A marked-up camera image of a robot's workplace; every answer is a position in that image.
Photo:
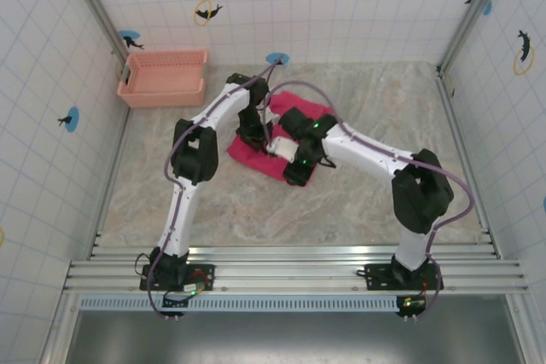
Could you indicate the pink long pants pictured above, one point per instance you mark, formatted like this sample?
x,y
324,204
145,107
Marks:
x,y
294,102

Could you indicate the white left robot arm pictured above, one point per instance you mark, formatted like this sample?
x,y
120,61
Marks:
x,y
179,219

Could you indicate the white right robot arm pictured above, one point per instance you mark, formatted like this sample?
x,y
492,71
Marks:
x,y
409,244

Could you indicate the plain blue oval sticker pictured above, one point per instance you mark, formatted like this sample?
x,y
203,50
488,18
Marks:
x,y
273,58

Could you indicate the pink plastic basket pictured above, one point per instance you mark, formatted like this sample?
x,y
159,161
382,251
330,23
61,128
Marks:
x,y
162,82

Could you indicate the dolphin on blue oval sticker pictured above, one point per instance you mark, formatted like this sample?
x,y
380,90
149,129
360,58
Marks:
x,y
129,39

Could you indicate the grey steel panel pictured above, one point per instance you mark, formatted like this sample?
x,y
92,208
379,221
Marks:
x,y
290,338

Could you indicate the dolphin on blue circle sticker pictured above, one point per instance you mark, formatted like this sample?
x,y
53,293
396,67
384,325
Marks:
x,y
70,119

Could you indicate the aluminium rail frame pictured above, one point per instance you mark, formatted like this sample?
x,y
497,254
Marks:
x,y
290,270

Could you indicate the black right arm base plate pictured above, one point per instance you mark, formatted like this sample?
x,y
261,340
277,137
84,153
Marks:
x,y
379,274

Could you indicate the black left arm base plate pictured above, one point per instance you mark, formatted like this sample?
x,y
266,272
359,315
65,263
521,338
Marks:
x,y
205,272

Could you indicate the aluminium corner post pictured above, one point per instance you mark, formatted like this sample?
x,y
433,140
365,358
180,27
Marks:
x,y
96,1
478,10

